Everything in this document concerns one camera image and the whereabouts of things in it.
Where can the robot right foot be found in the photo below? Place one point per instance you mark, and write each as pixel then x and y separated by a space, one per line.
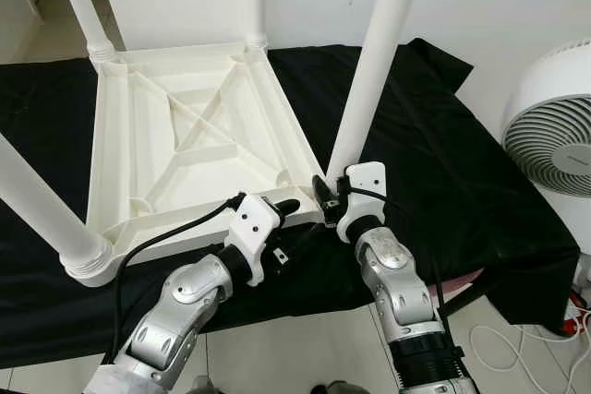
pixel 337 388

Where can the white floor fan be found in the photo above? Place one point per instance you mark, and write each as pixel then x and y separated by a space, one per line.
pixel 545 136

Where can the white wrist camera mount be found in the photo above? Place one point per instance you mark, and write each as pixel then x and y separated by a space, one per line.
pixel 362 193
pixel 249 228

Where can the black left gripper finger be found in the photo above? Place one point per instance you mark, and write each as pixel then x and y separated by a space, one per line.
pixel 286 208

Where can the black cloth cover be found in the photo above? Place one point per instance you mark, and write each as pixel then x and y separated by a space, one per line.
pixel 462 182

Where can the white plastic ribbed table top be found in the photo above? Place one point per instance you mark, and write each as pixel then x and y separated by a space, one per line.
pixel 111 136

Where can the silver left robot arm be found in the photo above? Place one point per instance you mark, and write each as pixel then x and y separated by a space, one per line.
pixel 175 320

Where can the dark table leg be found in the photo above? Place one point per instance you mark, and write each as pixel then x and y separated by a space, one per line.
pixel 468 302

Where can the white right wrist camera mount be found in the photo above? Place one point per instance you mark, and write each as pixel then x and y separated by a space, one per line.
pixel 362 193

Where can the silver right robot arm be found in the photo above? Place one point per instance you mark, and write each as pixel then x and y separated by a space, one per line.
pixel 397 292

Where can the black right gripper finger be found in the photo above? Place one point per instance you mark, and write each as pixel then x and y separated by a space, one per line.
pixel 321 193

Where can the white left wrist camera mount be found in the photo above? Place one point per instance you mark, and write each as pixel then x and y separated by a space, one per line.
pixel 249 228

